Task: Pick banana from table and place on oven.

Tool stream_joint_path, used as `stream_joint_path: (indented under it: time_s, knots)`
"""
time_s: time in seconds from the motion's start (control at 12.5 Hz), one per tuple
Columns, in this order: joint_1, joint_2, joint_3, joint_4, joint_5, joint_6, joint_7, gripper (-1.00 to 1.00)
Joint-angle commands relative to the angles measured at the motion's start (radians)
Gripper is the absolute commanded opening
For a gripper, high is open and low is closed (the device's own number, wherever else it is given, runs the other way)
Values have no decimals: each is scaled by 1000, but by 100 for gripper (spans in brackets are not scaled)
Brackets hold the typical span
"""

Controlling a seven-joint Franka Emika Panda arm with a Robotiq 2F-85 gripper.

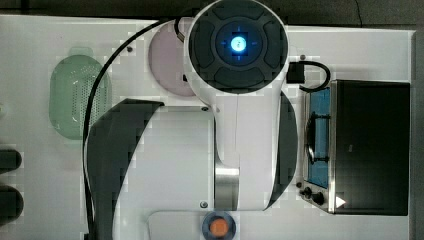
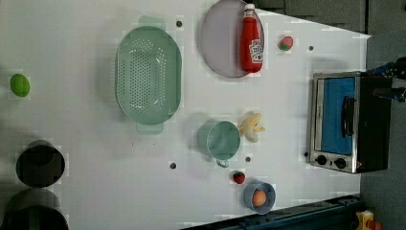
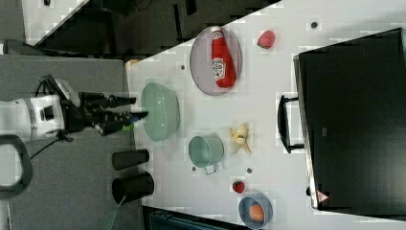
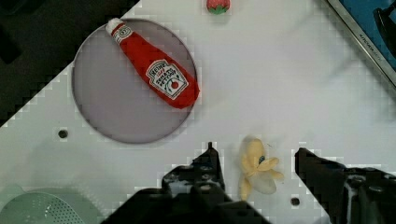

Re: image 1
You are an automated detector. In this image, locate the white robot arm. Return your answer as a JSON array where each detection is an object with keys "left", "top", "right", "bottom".
[{"left": 184, "top": 0, "right": 289, "bottom": 211}]

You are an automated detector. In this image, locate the black oven power plug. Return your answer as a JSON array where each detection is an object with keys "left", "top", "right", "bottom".
[{"left": 286, "top": 61, "right": 331, "bottom": 93}]

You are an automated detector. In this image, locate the black toaster oven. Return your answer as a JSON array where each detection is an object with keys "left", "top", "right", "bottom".
[{"left": 299, "top": 80, "right": 410, "bottom": 216}]

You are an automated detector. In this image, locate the pink round plate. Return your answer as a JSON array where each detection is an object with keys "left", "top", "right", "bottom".
[{"left": 148, "top": 20, "right": 194, "bottom": 97}]

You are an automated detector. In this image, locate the orange ball in cup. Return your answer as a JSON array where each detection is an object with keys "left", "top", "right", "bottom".
[{"left": 209, "top": 218, "right": 229, "bottom": 238}]

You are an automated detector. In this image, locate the green perforated colander basket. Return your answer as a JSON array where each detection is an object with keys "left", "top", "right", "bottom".
[{"left": 49, "top": 47, "right": 102, "bottom": 140}]

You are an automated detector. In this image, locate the black cylinder cup upper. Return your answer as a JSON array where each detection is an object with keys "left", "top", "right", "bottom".
[{"left": 0, "top": 149, "right": 22, "bottom": 173}]

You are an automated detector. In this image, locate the black cylinder cup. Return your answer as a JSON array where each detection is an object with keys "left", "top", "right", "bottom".
[
  {"left": 0, "top": 185, "right": 24, "bottom": 226},
  {"left": 0, "top": 149, "right": 22, "bottom": 173}
]

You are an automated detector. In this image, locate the black cylinder cup lower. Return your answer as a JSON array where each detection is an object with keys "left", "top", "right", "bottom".
[{"left": 0, "top": 185, "right": 24, "bottom": 226}]

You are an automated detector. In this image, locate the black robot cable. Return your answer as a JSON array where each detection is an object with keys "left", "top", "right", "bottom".
[{"left": 81, "top": 16, "right": 178, "bottom": 240}]

